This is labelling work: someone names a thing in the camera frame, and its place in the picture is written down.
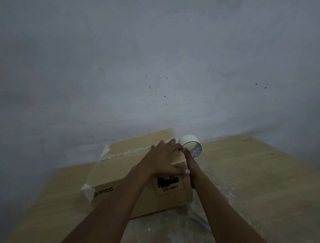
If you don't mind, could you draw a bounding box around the person's right hand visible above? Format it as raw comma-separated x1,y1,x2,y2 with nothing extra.
184,148,208,190

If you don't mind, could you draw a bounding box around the person's left hand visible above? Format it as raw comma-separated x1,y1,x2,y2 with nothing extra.
131,139,191,180

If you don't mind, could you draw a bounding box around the clear tape roll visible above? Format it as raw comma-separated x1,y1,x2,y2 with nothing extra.
178,135,202,159

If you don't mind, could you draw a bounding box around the brown cardboard box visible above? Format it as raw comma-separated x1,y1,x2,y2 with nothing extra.
81,128,193,220

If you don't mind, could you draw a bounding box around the person's left forearm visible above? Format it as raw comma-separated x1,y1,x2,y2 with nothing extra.
61,170,155,243

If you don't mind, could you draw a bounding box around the person's right forearm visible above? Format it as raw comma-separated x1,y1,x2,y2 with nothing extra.
191,175,268,243

